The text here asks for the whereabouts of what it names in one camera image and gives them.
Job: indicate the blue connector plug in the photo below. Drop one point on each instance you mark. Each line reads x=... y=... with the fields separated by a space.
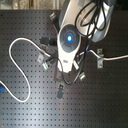
x=1 y=86

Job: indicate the metal cable clip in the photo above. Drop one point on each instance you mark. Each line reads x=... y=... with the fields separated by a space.
x=53 y=16
x=82 y=75
x=99 y=59
x=40 y=60

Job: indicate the metal cable clip top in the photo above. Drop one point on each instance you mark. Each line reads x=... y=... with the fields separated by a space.
x=53 y=16

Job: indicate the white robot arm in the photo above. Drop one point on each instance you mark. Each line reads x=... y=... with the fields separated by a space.
x=78 y=19

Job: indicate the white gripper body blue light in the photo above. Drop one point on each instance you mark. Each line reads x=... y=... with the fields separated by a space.
x=68 y=43

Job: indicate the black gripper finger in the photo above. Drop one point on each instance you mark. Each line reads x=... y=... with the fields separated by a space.
x=60 y=91
x=58 y=76

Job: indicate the metal cable clip left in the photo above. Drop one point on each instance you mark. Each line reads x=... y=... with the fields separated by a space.
x=40 y=60

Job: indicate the metal cable clip right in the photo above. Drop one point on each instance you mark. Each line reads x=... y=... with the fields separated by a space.
x=99 y=59

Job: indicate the metal cable clip lower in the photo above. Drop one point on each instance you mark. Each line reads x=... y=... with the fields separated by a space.
x=82 y=75

